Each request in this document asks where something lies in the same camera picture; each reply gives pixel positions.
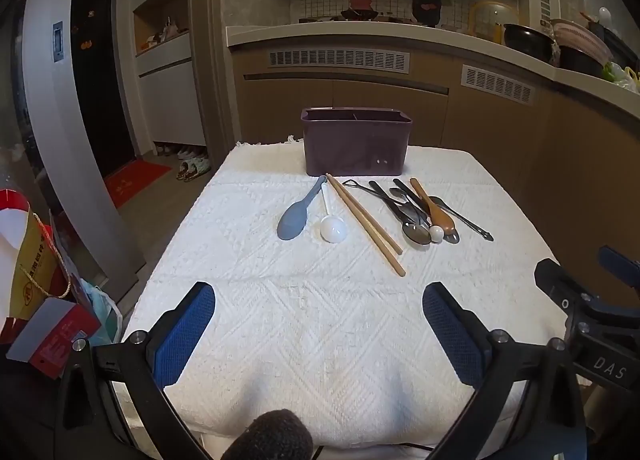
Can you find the wooden kitchen counter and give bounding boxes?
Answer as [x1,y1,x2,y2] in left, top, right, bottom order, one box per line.
[225,20,640,291]

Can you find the white shoe cabinet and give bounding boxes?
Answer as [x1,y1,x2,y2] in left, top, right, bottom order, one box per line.
[132,0,193,148]

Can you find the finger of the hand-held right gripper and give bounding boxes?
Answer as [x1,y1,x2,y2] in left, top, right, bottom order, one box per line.
[534,257,640,328]
[597,245,640,286]

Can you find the white textured table cloth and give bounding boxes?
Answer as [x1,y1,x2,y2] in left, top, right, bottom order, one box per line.
[120,141,563,443]

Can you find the teal face mask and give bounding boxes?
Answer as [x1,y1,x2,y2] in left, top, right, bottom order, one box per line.
[80,279,122,346]

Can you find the pink strainer basket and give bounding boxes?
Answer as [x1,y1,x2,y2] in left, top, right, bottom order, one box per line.
[549,18,613,64]

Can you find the large dark-handled metal spoon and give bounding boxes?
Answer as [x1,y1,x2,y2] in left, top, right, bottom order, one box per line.
[369,181,432,247]

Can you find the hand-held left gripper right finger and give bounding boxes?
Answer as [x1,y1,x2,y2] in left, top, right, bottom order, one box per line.
[422,281,588,460]

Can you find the red grey box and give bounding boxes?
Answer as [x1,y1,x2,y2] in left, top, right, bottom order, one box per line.
[6,297,101,380]

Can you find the metal spoon with cutout handle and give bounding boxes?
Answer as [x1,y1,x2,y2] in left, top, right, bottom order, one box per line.
[429,196,495,242]

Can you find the long white vent grille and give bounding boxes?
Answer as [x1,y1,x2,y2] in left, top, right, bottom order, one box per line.
[268,49,411,72]

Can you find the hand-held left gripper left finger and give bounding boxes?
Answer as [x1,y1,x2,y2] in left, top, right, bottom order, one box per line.
[52,281,217,460]

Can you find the wooden chopstick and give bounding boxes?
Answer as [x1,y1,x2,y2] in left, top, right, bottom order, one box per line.
[326,173,407,277]
[331,175,403,255]

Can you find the white plastic bag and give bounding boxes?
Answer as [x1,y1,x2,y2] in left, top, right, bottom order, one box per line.
[602,62,640,91]

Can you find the brown wooden spoon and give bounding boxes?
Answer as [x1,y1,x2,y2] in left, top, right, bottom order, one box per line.
[410,177,457,237]

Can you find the purple plastic utensil holder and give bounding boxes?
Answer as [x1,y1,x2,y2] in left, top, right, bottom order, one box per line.
[300,108,413,177]

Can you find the white shoes pair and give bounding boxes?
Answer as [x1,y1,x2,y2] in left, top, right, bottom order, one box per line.
[152,143,208,161]

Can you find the red doormat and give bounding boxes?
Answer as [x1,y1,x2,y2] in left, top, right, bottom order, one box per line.
[104,161,173,209]

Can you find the short white vent grille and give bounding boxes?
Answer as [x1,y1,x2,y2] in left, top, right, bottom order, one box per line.
[461,64,536,104]

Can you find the red yellow paper bag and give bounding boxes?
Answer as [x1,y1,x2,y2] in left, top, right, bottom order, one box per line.
[0,189,71,341]

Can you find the black entrance door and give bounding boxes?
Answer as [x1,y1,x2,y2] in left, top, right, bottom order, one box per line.
[70,0,137,176]

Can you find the yellow rimmed glass lid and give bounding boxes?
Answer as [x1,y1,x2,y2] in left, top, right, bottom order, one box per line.
[469,1,521,41]

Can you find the black cooking pot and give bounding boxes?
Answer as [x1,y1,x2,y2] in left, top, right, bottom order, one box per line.
[502,23,557,64]

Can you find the white plastic spoon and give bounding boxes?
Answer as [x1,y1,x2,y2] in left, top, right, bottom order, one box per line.
[320,181,349,243]

